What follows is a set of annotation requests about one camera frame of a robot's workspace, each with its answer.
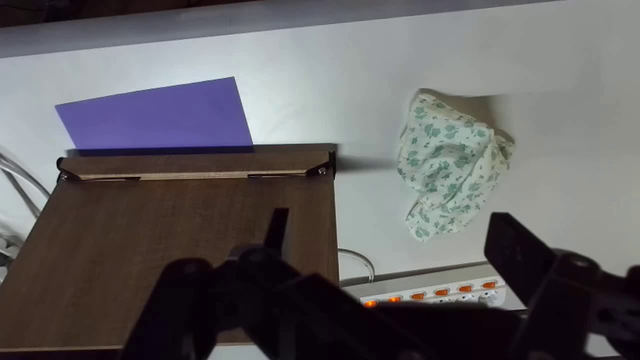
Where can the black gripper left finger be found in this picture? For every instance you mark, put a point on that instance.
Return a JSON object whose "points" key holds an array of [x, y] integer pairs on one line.
{"points": [[284, 312]]}

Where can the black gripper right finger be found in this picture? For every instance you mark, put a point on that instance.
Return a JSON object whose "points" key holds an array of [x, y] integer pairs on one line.
{"points": [[566, 297]]}

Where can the green floral white cloth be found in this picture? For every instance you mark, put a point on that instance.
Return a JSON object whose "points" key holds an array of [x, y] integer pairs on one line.
{"points": [[452, 161]]}

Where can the white power strip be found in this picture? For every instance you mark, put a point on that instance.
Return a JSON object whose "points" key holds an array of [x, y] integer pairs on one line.
{"points": [[475, 282]]}

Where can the brown wooden book stand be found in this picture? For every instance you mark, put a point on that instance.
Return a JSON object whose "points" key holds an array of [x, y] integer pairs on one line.
{"points": [[114, 221]]}

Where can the purple paper sheet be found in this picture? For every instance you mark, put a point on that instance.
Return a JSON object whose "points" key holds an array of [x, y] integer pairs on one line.
{"points": [[198, 114]]}

